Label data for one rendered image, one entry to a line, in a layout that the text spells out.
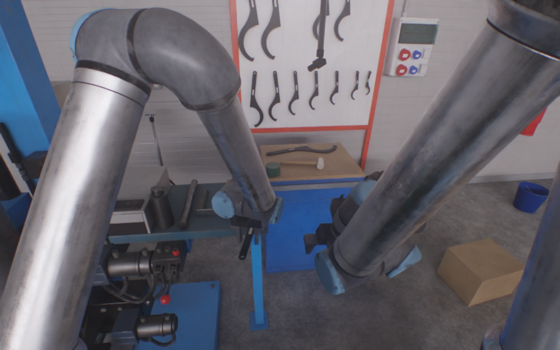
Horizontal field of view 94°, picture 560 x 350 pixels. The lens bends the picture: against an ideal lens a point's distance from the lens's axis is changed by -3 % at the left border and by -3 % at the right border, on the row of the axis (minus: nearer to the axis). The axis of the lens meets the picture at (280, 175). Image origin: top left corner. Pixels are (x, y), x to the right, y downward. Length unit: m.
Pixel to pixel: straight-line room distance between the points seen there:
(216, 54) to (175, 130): 2.61
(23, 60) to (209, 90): 1.13
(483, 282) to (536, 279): 2.06
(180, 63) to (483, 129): 0.38
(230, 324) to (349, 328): 0.85
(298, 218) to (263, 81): 1.40
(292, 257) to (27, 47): 2.05
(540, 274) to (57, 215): 0.64
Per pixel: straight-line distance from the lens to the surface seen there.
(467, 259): 2.63
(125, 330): 1.71
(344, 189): 2.04
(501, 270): 2.69
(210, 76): 0.46
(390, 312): 2.42
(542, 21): 0.26
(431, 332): 2.44
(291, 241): 2.25
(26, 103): 1.51
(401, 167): 0.36
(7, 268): 1.39
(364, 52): 3.00
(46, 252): 0.50
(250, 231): 1.24
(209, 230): 1.29
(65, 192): 0.49
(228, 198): 0.89
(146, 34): 0.47
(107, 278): 1.41
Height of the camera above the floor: 1.89
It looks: 30 degrees down
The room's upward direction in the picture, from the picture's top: 1 degrees clockwise
